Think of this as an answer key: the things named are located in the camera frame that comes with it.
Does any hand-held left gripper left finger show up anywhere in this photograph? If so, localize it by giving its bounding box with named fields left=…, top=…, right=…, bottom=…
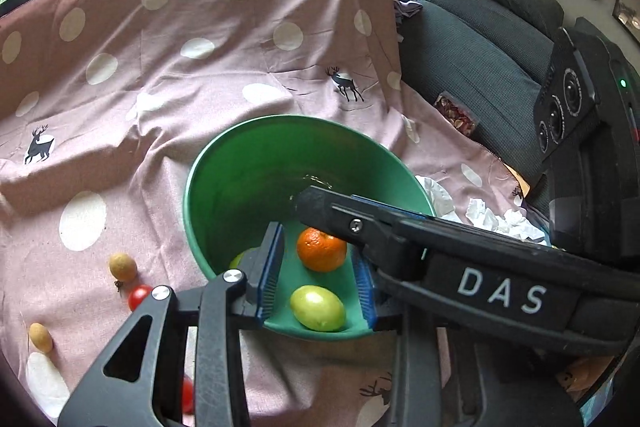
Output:
left=57, top=222, right=286, bottom=427

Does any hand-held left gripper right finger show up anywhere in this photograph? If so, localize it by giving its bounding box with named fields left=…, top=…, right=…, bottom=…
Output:
left=351, top=251, right=583, bottom=427

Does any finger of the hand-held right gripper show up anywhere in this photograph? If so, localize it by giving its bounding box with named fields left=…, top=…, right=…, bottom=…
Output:
left=294, top=185, right=432, bottom=281

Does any round green jujube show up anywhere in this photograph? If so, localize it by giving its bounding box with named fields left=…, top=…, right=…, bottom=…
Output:
left=229, top=249, right=258, bottom=271

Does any orange mandarin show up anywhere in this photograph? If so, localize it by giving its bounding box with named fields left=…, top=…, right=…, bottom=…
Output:
left=296, top=227, right=348, bottom=273

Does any yellow-green lemon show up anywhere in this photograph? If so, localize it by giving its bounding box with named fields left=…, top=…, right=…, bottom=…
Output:
left=290, top=285, right=347, bottom=333

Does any green bowl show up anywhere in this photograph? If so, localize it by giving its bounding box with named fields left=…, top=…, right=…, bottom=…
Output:
left=182, top=114, right=438, bottom=342

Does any crumpled white tissue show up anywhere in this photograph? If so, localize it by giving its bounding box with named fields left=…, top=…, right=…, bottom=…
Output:
left=415, top=174, right=457, bottom=219
left=500, top=207, right=549, bottom=246
left=462, top=198, right=501, bottom=234

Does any red snack packet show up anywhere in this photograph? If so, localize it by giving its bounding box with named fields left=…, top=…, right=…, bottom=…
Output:
left=433, top=92, right=477, bottom=138

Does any brown longan with stem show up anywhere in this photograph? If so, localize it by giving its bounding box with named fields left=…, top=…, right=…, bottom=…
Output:
left=108, top=253, right=139, bottom=294

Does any grey sofa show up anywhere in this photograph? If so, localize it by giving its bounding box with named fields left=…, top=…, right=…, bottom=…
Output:
left=400, top=0, right=566, bottom=212

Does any pink polka dot blanket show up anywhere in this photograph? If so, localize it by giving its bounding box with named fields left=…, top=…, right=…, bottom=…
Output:
left=0, top=0, right=551, bottom=427

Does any pile of clothes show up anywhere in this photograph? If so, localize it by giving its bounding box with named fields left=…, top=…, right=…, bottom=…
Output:
left=391, top=0, right=426, bottom=44

